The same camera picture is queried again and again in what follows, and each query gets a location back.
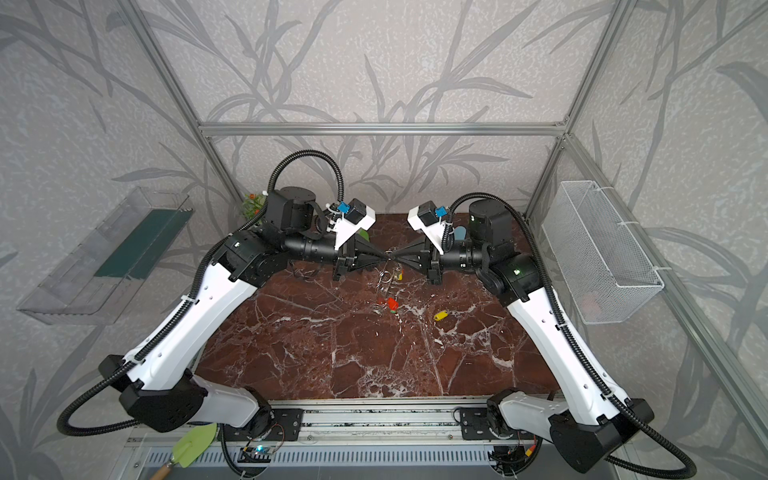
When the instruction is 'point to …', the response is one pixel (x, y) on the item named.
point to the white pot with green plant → (253, 204)
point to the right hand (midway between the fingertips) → (396, 247)
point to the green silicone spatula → (189, 448)
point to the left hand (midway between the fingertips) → (386, 251)
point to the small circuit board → (255, 454)
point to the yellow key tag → (441, 314)
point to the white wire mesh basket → (606, 274)
